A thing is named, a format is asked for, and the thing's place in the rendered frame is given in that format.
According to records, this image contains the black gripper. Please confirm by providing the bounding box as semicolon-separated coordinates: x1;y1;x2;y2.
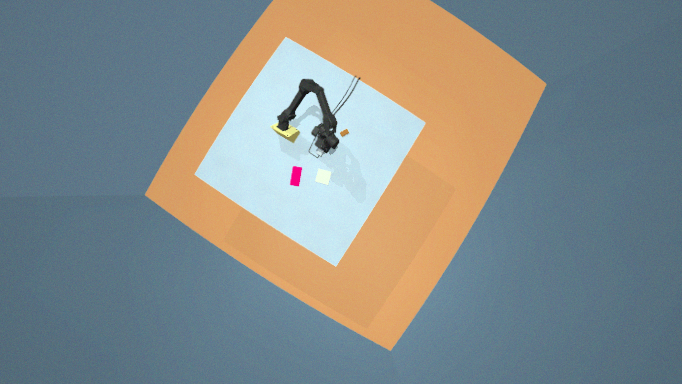
311;126;339;149

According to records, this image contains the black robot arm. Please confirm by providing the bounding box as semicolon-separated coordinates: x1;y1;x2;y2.
276;79;339;149

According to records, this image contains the pink rectangular block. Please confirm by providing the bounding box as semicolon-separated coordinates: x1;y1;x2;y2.
290;166;302;186

